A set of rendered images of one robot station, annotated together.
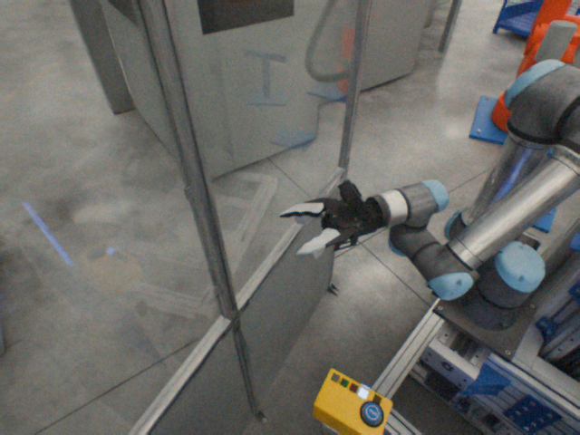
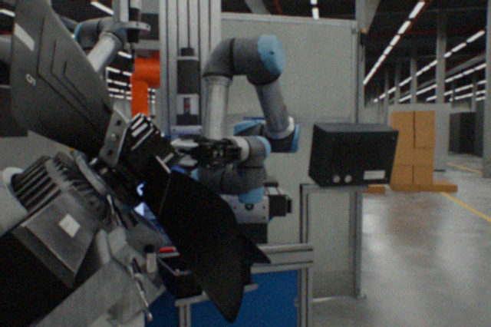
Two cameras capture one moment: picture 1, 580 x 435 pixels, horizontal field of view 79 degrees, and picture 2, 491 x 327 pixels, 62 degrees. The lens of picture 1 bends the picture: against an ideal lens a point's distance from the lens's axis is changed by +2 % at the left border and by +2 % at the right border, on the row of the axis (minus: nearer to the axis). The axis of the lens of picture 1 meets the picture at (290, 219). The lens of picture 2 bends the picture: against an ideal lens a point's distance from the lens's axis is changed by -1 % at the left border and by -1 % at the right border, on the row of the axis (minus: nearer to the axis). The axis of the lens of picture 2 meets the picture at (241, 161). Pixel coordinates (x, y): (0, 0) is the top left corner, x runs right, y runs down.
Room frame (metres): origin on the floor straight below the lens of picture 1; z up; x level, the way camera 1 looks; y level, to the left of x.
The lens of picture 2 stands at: (-0.98, 0.21, 1.23)
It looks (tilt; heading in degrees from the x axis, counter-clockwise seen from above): 4 degrees down; 317
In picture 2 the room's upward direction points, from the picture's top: straight up
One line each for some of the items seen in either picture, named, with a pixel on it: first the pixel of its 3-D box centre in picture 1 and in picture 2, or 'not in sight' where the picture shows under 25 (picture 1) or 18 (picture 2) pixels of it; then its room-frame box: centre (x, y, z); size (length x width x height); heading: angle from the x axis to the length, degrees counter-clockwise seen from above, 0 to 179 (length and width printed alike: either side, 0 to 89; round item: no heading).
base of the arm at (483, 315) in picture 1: (493, 298); not in sight; (0.54, -0.57, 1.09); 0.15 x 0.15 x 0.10
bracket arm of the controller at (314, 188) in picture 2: not in sight; (334, 187); (-0.20, -0.95, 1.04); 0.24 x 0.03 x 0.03; 60
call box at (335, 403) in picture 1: (351, 410); not in sight; (0.27, -0.15, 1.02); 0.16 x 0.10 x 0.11; 60
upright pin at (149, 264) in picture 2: not in sight; (149, 261); (-0.31, -0.18, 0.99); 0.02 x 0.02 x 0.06
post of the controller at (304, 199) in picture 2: not in sight; (304, 213); (-0.14, -0.86, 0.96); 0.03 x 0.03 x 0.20; 60
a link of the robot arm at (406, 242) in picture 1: (410, 236); not in sight; (0.55, -0.29, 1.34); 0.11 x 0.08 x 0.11; 21
